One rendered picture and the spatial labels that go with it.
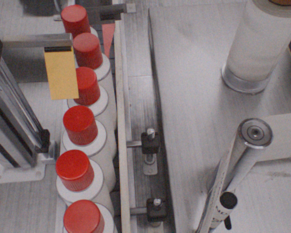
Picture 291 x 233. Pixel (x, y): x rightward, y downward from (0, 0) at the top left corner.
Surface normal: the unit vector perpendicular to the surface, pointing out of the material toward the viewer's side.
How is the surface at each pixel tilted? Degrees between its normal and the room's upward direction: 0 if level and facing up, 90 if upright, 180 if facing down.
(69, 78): 49
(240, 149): 90
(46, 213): 0
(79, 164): 2
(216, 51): 0
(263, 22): 90
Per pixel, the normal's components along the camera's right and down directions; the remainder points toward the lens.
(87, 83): -0.01, -0.52
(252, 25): -0.80, 0.49
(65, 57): 0.07, 0.32
